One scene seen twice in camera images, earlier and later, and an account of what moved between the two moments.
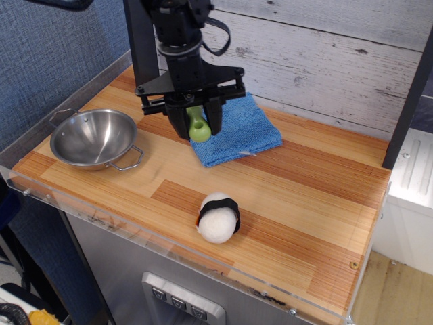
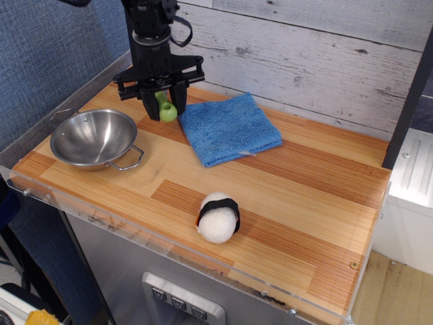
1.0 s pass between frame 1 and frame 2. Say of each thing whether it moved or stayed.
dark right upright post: stayed
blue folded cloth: stayed
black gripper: moved
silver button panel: stayed
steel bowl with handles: stayed
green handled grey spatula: moved
